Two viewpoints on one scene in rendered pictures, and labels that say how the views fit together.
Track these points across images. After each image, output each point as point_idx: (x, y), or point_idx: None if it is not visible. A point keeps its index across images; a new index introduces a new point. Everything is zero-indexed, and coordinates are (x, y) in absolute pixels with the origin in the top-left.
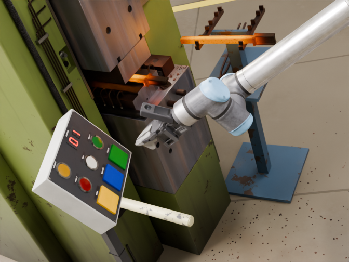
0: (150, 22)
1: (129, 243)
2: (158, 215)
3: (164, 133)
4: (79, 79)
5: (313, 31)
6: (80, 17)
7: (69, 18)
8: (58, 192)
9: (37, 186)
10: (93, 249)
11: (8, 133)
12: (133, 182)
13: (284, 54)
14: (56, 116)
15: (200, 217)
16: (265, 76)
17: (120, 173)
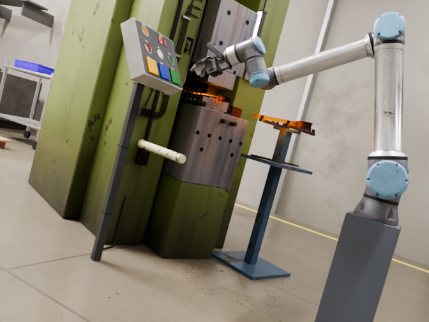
0: (244, 96)
1: (127, 199)
2: (165, 151)
3: (211, 61)
4: (185, 64)
5: (334, 49)
6: (212, 22)
7: (206, 23)
8: (133, 29)
9: (125, 21)
10: (102, 192)
11: (124, 72)
12: (162, 170)
13: (310, 58)
14: None
15: (184, 229)
16: (291, 68)
17: (168, 76)
